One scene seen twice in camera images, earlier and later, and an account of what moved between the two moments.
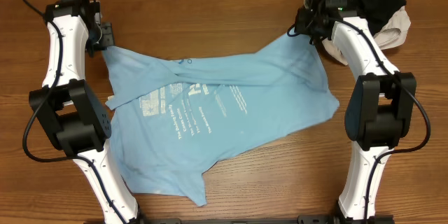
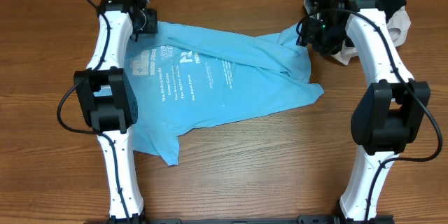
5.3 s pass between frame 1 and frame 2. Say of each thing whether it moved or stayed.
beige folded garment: stayed
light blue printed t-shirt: moved
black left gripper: moved
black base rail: stayed
